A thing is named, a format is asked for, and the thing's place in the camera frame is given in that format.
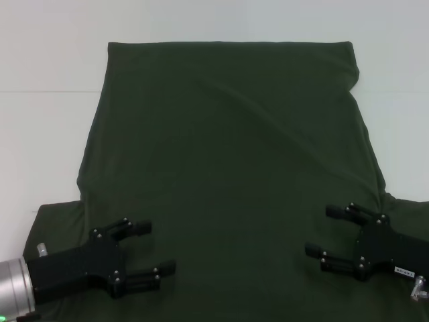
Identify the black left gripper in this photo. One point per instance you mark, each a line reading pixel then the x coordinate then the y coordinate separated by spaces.
pixel 77 265

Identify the dark green t-shirt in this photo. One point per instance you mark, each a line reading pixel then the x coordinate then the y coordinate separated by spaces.
pixel 218 151

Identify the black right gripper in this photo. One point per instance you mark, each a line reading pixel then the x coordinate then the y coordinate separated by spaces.
pixel 385 248

